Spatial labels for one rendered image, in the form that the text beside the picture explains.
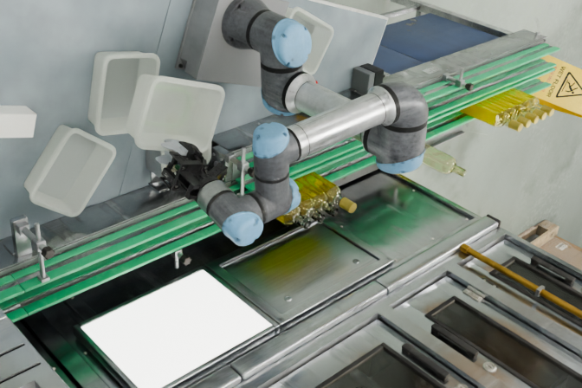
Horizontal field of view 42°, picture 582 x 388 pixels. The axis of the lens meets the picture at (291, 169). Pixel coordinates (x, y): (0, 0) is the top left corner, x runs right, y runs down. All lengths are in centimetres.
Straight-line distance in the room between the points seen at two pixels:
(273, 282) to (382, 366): 41
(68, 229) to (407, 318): 97
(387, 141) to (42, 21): 88
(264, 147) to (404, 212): 120
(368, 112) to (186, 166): 42
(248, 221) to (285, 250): 81
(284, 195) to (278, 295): 62
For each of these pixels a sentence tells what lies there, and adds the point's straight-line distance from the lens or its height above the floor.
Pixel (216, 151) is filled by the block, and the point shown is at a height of 84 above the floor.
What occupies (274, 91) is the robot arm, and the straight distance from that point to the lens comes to 208.
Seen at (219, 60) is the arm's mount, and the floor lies 85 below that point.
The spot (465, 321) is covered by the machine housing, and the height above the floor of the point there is 160.
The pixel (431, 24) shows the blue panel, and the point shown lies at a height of 44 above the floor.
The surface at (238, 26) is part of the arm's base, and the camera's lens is 211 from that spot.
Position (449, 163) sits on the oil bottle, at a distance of 288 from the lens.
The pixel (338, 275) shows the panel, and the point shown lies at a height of 126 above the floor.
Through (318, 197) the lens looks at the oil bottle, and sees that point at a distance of 236.
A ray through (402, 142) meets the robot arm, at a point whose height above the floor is 148.
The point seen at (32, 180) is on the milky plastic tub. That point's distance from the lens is 208.
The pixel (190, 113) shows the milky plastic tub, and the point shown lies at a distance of 191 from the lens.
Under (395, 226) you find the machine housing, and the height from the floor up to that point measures 116.
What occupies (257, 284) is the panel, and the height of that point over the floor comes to 115.
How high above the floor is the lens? 244
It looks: 38 degrees down
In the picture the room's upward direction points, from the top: 121 degrees clockwise
